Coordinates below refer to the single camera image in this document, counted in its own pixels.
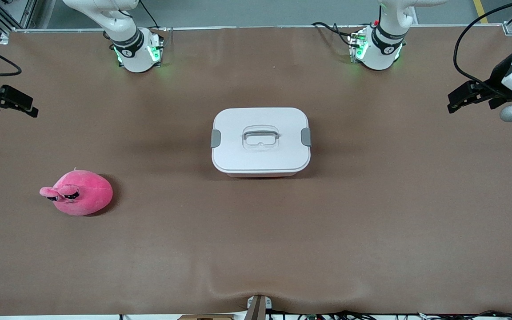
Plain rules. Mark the brown table mat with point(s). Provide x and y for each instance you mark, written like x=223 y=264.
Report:
x=256 y=249

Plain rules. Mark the pink plush toy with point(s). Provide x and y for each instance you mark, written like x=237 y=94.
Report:
x=85 y=195

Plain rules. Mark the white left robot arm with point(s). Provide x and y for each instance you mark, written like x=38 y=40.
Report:
x=378 y=51

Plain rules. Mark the white box lid grey clips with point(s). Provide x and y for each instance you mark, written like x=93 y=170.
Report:
x=260 y=151

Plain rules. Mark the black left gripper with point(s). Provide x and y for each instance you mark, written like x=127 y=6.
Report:
x=498 y=73

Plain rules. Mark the pink plastic box base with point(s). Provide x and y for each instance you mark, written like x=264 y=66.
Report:
x=260 y=175

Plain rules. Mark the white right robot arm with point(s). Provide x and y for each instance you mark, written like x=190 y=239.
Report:
x=134 y=49

